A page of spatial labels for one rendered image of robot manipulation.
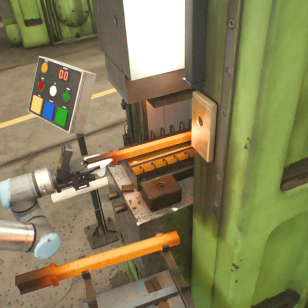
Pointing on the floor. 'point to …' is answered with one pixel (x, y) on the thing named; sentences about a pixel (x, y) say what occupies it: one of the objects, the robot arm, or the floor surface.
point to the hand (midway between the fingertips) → (107, 157)
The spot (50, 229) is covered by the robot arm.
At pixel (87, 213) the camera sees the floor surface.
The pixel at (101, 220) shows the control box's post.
